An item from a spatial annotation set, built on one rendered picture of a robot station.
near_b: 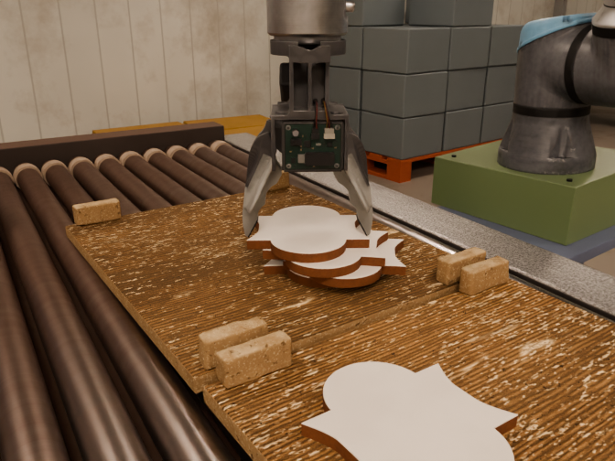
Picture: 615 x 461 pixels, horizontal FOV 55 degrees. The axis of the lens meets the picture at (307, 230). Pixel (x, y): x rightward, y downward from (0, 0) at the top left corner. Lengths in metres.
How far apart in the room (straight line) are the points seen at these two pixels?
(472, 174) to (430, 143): 3.51
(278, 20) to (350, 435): 0.35
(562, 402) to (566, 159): 0.57
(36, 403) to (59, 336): 0.10
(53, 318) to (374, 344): 0.32
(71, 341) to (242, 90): 4.19
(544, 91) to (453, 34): 3.59
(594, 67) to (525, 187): 0.20
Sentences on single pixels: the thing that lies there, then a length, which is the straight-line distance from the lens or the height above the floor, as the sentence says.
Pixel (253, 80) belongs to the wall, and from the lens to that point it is 4.74.
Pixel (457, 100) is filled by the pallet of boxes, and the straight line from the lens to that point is 4.69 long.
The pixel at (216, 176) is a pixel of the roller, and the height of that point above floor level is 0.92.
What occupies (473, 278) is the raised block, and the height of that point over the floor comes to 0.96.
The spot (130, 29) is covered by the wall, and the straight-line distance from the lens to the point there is 4.28.
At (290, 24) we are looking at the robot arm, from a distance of 0.55.
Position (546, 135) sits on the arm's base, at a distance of 0.99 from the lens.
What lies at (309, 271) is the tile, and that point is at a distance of 0.57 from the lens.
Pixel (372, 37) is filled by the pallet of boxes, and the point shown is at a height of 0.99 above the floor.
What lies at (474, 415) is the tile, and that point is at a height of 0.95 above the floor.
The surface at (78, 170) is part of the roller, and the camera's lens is 1.21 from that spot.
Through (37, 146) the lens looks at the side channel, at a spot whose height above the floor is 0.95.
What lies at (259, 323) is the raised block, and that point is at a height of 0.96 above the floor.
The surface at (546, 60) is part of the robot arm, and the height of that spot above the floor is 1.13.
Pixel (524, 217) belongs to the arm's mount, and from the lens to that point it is 0.99.
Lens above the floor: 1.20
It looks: 21 degrees down
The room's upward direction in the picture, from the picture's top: straight up
